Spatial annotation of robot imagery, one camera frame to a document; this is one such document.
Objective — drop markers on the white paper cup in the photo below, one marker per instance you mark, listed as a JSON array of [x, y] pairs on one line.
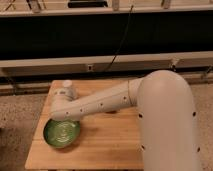
[[67, 84]]

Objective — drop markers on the wooden folding table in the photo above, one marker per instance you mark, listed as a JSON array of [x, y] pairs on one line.
[[106, 141]]

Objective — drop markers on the white wall power strip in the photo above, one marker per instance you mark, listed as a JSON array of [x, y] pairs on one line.
[[81, 68]]

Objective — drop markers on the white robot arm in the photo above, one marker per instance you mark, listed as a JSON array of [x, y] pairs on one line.
[[166, 112]]

